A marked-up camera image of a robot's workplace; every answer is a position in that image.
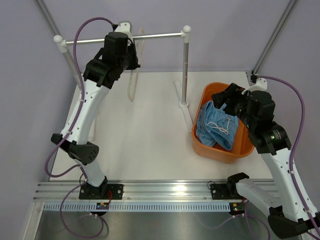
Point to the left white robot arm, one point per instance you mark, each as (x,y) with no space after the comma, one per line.
(85,156)

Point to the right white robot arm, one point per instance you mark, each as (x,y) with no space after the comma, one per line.
(293,214)

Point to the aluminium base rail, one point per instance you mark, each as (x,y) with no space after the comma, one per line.
(132,191)

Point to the aluminium frame post left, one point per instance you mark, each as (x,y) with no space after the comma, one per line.
(46,15)

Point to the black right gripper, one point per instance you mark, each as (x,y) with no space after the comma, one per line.
(219,99)

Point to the white plastic hanger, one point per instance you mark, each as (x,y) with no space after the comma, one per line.
(134,74)

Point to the orange plastic laundry basket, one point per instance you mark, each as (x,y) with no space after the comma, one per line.
(242,146)

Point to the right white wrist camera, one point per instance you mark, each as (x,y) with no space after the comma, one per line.
(259,84)

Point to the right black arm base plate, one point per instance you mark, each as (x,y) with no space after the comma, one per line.
(223,191)

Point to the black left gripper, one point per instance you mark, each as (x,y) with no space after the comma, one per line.
(134,64)

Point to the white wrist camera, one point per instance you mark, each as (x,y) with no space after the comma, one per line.
(122,30)
(259,84)

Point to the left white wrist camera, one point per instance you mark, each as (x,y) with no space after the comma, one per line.
(122,30)

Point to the aluminium frame post right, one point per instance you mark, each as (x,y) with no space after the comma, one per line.
(274,35)

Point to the light blue shorts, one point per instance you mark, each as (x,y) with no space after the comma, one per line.
(214,126)

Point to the silver clothes rack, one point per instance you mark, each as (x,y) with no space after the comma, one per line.
(185,70)

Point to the aluminium frame post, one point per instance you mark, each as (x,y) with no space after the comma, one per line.
(46,15)
(274,35)

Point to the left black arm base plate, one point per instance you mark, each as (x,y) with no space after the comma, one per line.
(110,191)

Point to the white slotted cable duct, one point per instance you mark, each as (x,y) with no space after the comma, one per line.
(139,207)

